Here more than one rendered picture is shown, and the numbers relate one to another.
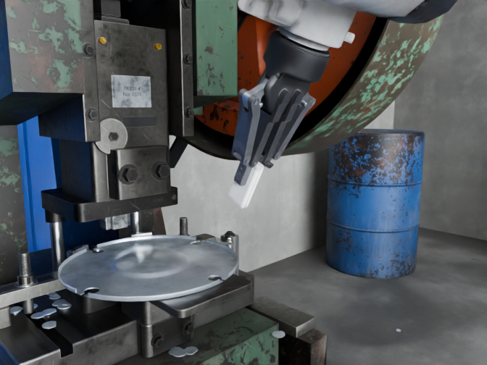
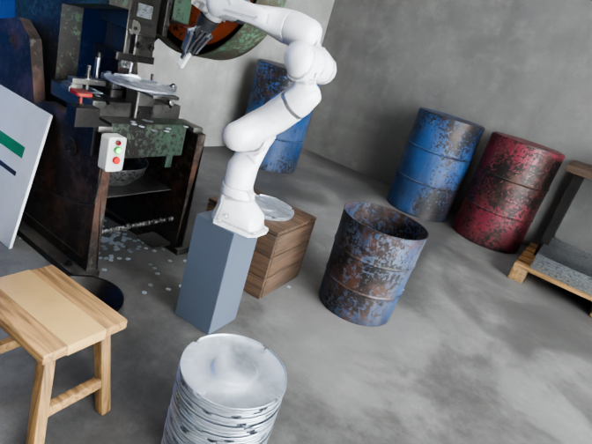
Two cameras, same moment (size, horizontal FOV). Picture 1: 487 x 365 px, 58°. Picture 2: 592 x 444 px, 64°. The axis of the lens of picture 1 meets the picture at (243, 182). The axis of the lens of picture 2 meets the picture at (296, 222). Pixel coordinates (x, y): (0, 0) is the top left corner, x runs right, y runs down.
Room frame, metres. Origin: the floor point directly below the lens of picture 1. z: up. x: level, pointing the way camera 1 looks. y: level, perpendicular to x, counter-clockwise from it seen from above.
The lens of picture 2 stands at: (-1.42, -0.05, 1.14)
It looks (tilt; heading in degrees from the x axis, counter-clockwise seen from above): 21 degrees down; 344
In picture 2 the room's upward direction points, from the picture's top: 17 degrees clockwise
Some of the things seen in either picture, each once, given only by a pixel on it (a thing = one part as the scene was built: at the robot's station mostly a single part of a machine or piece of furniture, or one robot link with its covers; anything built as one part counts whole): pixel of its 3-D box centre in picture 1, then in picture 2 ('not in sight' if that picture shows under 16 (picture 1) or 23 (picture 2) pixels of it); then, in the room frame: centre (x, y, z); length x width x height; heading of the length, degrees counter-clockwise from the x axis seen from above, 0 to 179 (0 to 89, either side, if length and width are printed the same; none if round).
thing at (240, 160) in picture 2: not in sight; (251, 151); (0.27, -0.30, 0.71); 0.18 x 0.11 x 0.25; 143
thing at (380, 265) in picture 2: not in sight; (369, 262); (0.51, -1.04, 0.24); 0.42 x 0.42 x 0.48
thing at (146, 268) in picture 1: (151, 262); (140, 84); (0.71, 0.15, 0.78); 0.29 x 0.29 x 0.01
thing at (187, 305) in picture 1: (169, 308); (145, 102); (0.67, 0.12, 0.72); 0.25 x 0.14 x 0.14; 44
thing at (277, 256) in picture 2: not in sight; (255, 239); (0.69, -0.50, 0.18); 0.40 x 0.38 x 0.35; 49
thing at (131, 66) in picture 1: (119, 108); (136, 16); (0.77, 0.21, 1.04); 0.17 x 0.15 x 0.30; 44
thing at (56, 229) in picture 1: (56, 236); (97, 64); (0.79, 0.34, 0.81); 0.02 x 0.02 x 0.14
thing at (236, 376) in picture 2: not in sight; (234, 368); (-0.42, -0.30, 0.30); 0.29 x 0.29 x 0.01
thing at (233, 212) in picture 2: not in sight; (242, 206); (0.21, -0.31, 0.52); 0.22 x 0.19 x 0.14; 49
